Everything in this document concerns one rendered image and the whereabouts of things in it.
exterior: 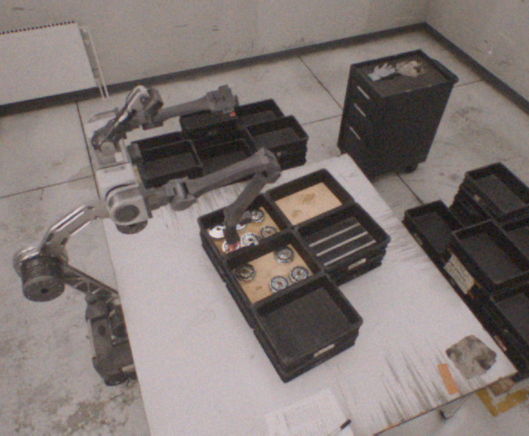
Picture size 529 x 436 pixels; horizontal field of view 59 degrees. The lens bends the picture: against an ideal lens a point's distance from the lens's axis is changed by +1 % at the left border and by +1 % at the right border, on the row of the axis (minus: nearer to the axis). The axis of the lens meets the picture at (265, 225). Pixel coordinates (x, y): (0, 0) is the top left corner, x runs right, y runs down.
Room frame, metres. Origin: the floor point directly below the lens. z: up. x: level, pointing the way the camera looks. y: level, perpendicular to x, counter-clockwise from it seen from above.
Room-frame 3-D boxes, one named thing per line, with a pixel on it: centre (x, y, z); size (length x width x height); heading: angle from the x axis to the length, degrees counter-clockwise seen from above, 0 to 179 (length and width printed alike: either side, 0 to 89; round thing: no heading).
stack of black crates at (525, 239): (1.80, -1.68, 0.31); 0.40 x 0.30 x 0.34; 23
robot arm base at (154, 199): (1.20, 0.42, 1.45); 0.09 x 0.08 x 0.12; 23
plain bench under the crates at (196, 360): (1.30, -0.10, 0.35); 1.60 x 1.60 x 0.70; 23
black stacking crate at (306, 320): (1.01, -0.19, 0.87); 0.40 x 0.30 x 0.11; 120
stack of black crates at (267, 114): (3.06, 0.09, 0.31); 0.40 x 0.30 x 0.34; 113
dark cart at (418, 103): (3.02, -0.96, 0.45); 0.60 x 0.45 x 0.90; 113
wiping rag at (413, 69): (3.10, -1.05, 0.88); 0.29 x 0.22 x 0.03; 113
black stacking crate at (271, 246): (1.27, -0.04, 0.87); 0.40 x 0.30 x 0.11; 120
